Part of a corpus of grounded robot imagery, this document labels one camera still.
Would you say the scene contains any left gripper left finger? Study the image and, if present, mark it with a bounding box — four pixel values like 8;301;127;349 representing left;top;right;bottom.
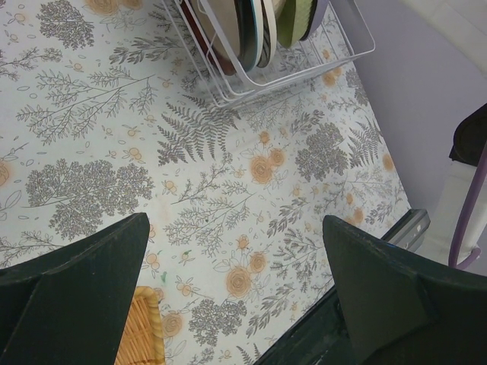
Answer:
1;213;149;364

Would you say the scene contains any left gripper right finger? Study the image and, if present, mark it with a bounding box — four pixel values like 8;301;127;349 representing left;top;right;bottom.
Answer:
323;215;486;364

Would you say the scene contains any green square bowl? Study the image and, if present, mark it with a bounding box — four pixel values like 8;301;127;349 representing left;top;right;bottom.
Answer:
277;0;317;49

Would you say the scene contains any watermelon pattern plate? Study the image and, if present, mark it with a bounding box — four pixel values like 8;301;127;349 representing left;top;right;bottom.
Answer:
234;0;264;71

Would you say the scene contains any red rimmed beige plate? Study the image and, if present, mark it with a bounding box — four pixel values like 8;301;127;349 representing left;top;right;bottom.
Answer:
178;0;243;77

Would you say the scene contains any blue striped plate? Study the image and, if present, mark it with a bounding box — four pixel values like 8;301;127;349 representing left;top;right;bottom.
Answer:
257;0;278;68

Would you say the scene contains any beige square bowl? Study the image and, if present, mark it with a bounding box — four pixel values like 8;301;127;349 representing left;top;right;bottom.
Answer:
272;0;286;18

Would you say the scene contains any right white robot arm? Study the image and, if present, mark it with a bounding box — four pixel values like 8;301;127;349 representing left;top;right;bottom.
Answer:
416;106;486;269

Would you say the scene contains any woven bamboo tray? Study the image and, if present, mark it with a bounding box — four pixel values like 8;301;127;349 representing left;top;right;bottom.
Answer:
115;286;166;365

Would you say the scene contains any floral table mat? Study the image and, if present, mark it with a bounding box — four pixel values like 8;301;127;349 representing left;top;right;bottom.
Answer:
1;1;410;364

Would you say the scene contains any black base frame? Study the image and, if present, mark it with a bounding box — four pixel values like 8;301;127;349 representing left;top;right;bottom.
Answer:
256;208;430;364

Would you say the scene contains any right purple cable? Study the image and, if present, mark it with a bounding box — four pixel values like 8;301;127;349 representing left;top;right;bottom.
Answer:
447;144;487;270

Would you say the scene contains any white wire dish rack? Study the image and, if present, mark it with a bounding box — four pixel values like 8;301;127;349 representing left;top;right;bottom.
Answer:
161;1;376;106

